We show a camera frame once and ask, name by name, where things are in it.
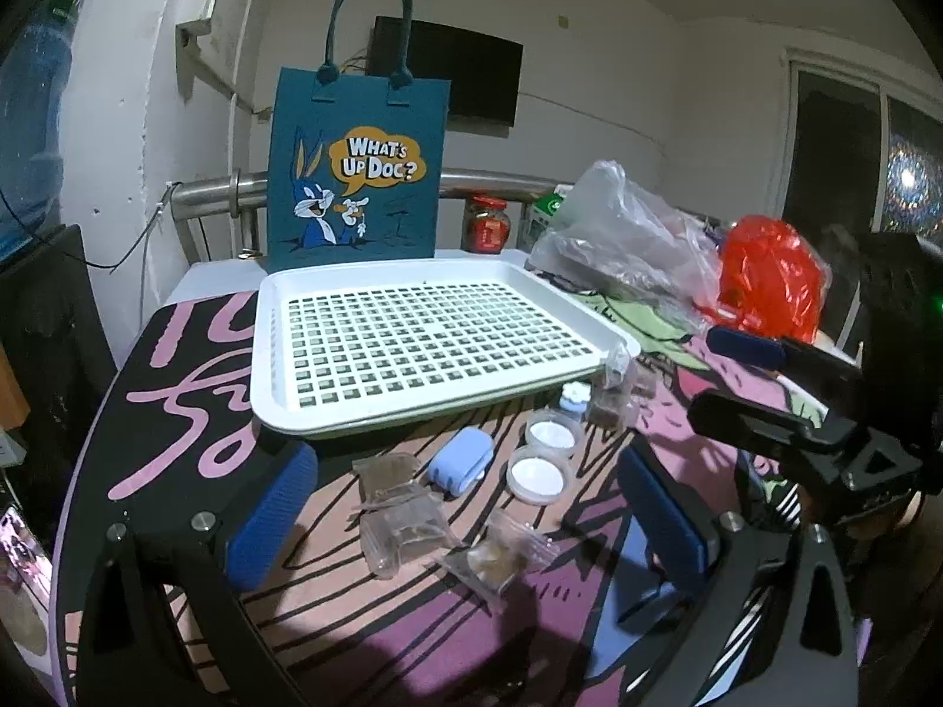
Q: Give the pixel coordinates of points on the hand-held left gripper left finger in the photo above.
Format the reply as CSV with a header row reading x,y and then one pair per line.
x,y
272,515

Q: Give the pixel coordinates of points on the blue water jug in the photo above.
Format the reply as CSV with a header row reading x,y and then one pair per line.
x,y
29,125

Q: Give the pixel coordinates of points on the dark window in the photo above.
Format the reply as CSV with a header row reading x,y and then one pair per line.
x,y
832,155

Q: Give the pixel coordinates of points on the light blue case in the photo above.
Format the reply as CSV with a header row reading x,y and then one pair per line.
x,y
458,460

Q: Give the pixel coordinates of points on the red jar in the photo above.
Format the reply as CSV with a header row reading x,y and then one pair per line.
x,y
486,228

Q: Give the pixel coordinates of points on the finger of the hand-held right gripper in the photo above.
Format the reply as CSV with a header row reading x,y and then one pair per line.
x,y
751,427
744,346

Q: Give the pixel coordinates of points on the round clear container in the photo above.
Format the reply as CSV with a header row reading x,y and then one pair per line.
x,y
539,473
552,431

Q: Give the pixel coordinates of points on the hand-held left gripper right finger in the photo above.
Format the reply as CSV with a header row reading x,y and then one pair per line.
x,y
663,515

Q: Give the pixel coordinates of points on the black water dispenser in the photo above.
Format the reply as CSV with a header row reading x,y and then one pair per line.
x,y
51,339

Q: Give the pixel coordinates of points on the white perforated plastic tray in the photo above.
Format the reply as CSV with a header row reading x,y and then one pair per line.
x,y
442,331

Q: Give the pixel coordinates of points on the metal bed rail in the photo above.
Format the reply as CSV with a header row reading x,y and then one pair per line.
x,y
214,191

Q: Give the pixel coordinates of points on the blue cartoon tote bag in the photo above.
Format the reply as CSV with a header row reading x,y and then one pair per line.
x,y
353,228

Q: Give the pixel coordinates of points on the white wall box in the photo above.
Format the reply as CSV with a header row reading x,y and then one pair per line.
x,y
197,7

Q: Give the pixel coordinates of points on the small blue white bottle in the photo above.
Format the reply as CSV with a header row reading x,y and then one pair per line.
x,y
574,399

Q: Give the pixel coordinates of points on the black wall television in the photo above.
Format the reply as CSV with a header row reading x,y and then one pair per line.
x,y
471,81

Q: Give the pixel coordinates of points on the person's right hand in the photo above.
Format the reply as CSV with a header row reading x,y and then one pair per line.
x,y
912,512

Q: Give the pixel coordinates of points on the clear plastic bag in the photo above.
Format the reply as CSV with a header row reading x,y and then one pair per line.
x,y
626,236

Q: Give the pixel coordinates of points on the green white carton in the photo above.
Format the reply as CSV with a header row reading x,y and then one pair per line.
x,y
536,221

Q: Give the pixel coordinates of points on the red plastic bag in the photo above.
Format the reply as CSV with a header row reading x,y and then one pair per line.
x,y
770,280

